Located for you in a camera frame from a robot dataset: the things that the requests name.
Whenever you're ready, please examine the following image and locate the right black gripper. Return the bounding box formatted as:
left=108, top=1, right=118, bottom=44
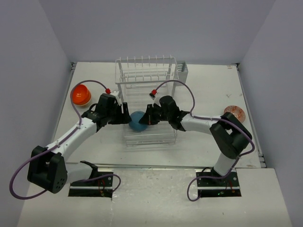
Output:
left=140, top=105, right=172, bottom=126

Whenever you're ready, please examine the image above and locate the teal bowl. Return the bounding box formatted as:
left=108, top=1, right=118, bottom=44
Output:
left=129, top=111, right=148, bottom=132

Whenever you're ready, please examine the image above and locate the orange bowl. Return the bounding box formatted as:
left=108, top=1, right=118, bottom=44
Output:
left=71, top=93, right=91, bottom=107
left=71, top=84, right=91, bottom=106

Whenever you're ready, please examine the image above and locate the blue patterned bowl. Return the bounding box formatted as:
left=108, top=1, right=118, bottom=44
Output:
left=223, top=105, right=246, bottom=123

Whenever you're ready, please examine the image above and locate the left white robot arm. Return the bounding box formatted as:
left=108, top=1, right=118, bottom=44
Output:
left=27, top=90, right=131, bottom=193

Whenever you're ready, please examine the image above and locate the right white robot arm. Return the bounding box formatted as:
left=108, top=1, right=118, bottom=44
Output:
left=139, top=96, right=255, bottom=186

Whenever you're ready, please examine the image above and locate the grey cutlery holder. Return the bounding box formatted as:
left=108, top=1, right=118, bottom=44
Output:
left=177, top=61, right=188, bottom=83

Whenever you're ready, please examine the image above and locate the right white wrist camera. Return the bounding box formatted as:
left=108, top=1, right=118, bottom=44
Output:
left=149, top=92, right=158, bottom=103

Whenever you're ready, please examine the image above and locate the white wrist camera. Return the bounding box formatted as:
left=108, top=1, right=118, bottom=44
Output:
left=111, top=90, right=123, bottom=106
left=149, top=92, right=158, bottom=103

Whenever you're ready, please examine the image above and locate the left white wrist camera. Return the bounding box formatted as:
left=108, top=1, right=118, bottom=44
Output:
left=111, top=90, right=123, bottom=106

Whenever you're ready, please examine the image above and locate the white wire dish rack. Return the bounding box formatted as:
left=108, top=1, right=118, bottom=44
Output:
left=115, top=56, right=178, bottom=146

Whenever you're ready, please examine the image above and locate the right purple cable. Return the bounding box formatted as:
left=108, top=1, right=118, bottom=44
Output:
left=149, top=79, right=255, bottom=202

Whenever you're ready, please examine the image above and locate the purple cable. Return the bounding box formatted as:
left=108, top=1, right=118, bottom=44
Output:
left=149, top=79, right=255, bottom=202
left=9, top=79, right=121, bottom=201

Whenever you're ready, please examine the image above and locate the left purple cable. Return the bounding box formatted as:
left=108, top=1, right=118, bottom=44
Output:
left=9, top=79, right=121, bottom=201

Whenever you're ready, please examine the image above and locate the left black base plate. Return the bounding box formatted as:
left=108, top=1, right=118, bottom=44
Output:
left=68, top=172, right=113, bottom=198

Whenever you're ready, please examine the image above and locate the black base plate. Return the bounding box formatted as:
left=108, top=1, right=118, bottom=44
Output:
left=196, top=171, right=241, bottom=198
left=68, top=172, right=113, bottom=198

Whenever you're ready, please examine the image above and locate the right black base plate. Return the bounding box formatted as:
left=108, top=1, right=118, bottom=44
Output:
left=196, top=171, right=241, bottom=198

